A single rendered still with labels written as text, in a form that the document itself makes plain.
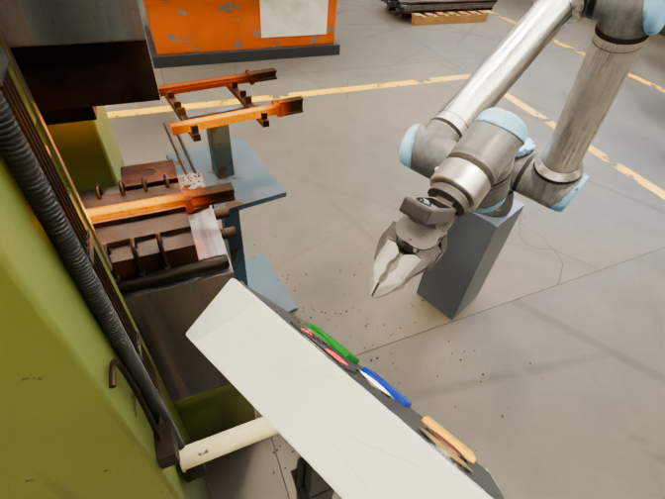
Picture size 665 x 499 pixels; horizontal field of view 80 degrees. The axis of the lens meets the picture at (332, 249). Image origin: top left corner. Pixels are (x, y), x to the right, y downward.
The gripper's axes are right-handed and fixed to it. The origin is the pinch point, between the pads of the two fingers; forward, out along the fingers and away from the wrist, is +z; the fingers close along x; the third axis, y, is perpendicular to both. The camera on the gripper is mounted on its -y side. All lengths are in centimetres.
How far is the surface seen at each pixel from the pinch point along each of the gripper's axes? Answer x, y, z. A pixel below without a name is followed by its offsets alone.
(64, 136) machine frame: 76, -6, 13
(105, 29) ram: 32.6, -35.0, -2.1
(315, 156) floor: 148, 166, -75
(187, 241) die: 37.3, 2.2, 13.4
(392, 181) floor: 92, 175, -89
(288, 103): 68, 31, -36
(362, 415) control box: -13.0, -21.9, 12.7
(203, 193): 44.1, 4.0, 3.9
